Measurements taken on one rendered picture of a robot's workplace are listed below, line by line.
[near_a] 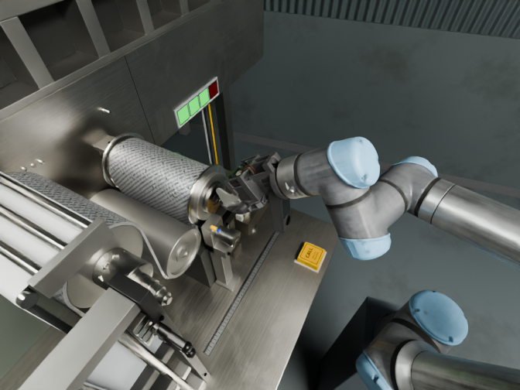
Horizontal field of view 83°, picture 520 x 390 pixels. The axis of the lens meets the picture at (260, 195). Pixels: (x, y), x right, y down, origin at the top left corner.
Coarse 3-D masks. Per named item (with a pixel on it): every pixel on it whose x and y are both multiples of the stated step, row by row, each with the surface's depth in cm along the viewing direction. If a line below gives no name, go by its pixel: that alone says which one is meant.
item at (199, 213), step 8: (112, 152) 69; (208, 176) 63; (216, 176) 65; (200, 184) 62; (208, 184) 63; (224, 184) 70; (200, 192) 61; (200, 200) 62; (200, 208) 64; (200, 216) 65; (208, 216) 68
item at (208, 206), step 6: (210, 186) 64; (216, 186) 64; (222, 186) 67; (210, 192) 63; (216, 192) 65; (204, 198) 63; (210, 198) 64; (216, 198) 66; (204, 204) 64; (210, 204) 65; (216, 204) 68; (204, 210) 66; (210, 210) 66
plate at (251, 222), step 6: (228, 174) 102; (228, 192) 97; (252, 210) 92; (258, 210) 93; (264, 210) 98; (234, 216) 90; (252, 216) 90; (258, 216) 95; (234, 222) 91; (240, 222) 90; (246, 222) 89; (252, 222) 91; (234, 228) 94; (240, 228) 92; (246, 228) 90; (252, 228) 94
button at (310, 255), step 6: (306, 246) 96; (312, 246) 96; (300, 252) 94; (306, 252) 94; (312, 252) 94; (318, 252) 94; (300, 258) 93; (306, 258) 93; (312, 258) 93; (318, 258) 93; (306, 264) 93; (312, 264) 92; (318, 264) 92
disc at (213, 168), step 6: (210, 168) 63; (216, 168) 66; (222, 168) 68; (204, 174) 62; (198, 180) 61; (198, 186) 61; (192, 192) 60; (192, 198) 61; (192, 204) 62; (192, 210) 63; (192, 216) 64; (192, 222) 65; (198, 222) 67
